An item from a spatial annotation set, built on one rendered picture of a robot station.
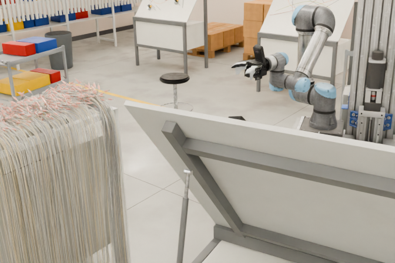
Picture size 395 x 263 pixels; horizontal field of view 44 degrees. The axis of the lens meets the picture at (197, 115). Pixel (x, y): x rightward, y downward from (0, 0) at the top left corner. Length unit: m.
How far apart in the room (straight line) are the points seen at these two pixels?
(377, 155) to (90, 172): 1.32
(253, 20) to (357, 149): 7.49
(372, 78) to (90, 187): 1.55
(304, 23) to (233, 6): 8.14
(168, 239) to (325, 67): 3.57
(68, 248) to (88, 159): 0.40
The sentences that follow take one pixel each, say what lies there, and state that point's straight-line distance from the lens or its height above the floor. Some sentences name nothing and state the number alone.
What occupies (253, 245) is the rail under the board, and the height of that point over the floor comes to 0.82.
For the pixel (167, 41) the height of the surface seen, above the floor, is 0.52.
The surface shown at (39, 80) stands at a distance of 5.85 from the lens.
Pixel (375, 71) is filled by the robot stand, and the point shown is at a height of 1.47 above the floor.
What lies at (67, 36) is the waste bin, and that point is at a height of 0.58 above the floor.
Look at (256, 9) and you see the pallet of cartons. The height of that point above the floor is 0.94.
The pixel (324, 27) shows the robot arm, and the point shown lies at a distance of 2.56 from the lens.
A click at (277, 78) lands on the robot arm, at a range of 2.51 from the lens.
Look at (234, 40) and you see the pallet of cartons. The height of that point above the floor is 0.21.
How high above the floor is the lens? 2.17
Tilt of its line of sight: 20 degrees down
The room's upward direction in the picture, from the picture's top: 1 degrees counter-clockwise
